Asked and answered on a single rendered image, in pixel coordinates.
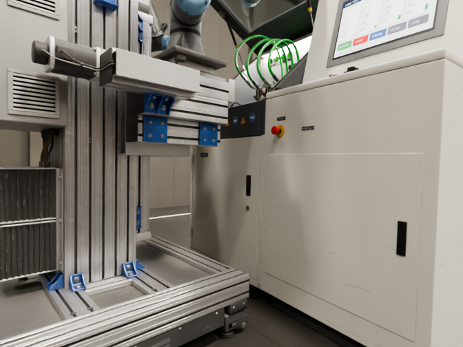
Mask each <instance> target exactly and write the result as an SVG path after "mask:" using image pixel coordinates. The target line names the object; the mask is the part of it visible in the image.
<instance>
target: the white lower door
mask: <svg viewBox="0 0 463 347"><path fill-rule="evenodd" d="M260 144H261V136H253V137H244V138H229V139H221V140H220V147H194V155H192V164H193V202H192V232H191V237H192V247H193V248H195V249H197V250H199V251H201V252H202V253H204V254H206V255H208V256H210V257H212V258H214V259H216V260H218V261H220V262H222V263H224V264H226V265H228V266H230V267H233V268H235V269H238V270H240V271H243V272H245V273H248V274H250V277H251V278H253V279H255V280H257V277H258V223H259V197H260Z"/></svg>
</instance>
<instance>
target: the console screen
mask: <svg viewBox="0 0 463 347"><path fill-rule="evenodd" d="M448 6H449V0H339V3H338V9H337V13H336V20H335V23H334V28H333V34H332V38H331V45H330V48H329V55H328V59H327V66H326V68H328V67H333V66H336V65H340V64H343V63H347V62H350V61H354V60H357V59H361V58H364V57H367V56H371V55H374V54H379V53H381V52H386V51H389V50H393V49H396V48H400V47H403V46H406V45H410V44H413V43H417V42H420V41H424V40H427V39H432V38H434V37H437V36H442V35H444V29H445V24H446V16H447V11H448Z"/></svg>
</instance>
